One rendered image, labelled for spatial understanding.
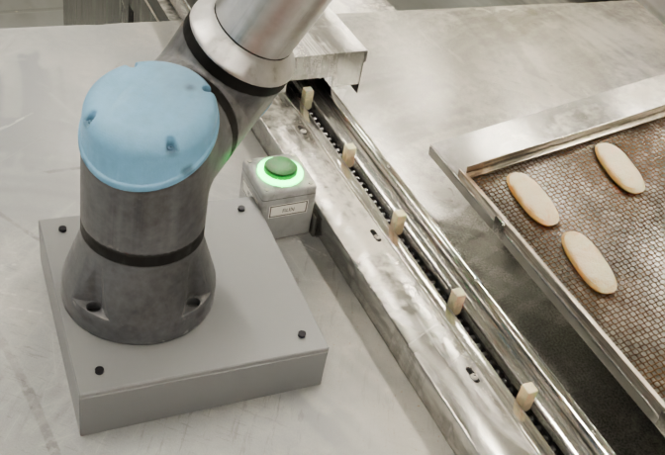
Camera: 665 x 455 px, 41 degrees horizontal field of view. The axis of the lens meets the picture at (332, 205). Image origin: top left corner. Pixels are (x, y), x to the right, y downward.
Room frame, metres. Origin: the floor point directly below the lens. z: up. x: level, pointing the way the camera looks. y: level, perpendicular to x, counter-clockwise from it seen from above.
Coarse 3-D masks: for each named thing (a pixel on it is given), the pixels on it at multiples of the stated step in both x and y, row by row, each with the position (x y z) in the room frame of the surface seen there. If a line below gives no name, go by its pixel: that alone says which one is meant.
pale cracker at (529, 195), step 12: (516, 180) 0.92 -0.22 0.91; (528, 180) 0.92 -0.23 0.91; (516, 192) 0.90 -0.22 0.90; (528, 192) 0.90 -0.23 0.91; (540, 192) 0.90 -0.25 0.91; (528, 204) 0.88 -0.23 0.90; (540, 204) 0.88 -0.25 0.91; (552, 204) 0.88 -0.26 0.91; (540, 216) 0.86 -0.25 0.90; (552, 216) 0.87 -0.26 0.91
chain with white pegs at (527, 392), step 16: (304, 96) 1.09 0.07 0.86; (336, 144) 1.01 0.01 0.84; (352, 144) 0.98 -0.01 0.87; (352, 160) 0.97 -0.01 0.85; (368, 192) 0.93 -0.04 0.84; (384, 208) 0.90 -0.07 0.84; (400, 224) 0.85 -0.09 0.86; (416, 256) 0.82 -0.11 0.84; (448, 304) 0.74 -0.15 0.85; (464, 320) 0.73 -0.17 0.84; (496, 368) 0.67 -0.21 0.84; (512, 384) 0.65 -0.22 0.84; (528, 384) 0.62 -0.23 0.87; (528, 400) 0.61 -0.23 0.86; (528, 416) 0.61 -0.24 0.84; (544, 432) 0.59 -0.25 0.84
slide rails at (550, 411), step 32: (288, 96) 1.10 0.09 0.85; (320, 96) 1.11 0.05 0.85; (320, 128) 1.03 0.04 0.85; (384, 192) 0.92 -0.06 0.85; (384, 224) 0.85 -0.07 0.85; (416, 224) 0.87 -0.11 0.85; (448, 288) 0.77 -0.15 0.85; (448, 320) 0.71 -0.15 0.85; (480, 320) 0.72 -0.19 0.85; (480, 352) 0.67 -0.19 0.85; (512, 352) 0.68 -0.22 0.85; (544, 416) 0.60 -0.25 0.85; (544, 448) 0.56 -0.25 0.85; (576, 448) 0.57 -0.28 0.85
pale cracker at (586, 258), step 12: (564, 240) 0.83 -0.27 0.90; (576, 240) 0.82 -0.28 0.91; (588, 240) 0.83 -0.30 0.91; (576, 252) 0.80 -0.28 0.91; (588, 252) 0.81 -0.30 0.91; (600, 252) 0.81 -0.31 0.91; (576, 264) 0.79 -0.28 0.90; (588, 264) 0.79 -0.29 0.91; (600, 264) 0.79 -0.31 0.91; (588, 276) 0.77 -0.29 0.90; (600, 276) 0.77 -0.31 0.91; (612, 276) 0.77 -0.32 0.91; (600, 288) 0.76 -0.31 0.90; (612, 288) 0.76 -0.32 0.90
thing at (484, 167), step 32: (608, 128) 1.05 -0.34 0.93; (512, 160) 0.97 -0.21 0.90; (480, 192) 0.89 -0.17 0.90; (576, 224) 0.86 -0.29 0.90; (544, 256) 0.80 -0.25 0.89; (608, 256) 0.81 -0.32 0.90; (640, 256) 0.82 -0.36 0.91; (576, 288) 0.76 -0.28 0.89; (640, 288) 0.77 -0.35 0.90; (608, 320) 0.72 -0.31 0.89; (608, 352) 0.67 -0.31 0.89; (640, 352) 0.68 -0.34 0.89; (640, 384) 0.63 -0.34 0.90
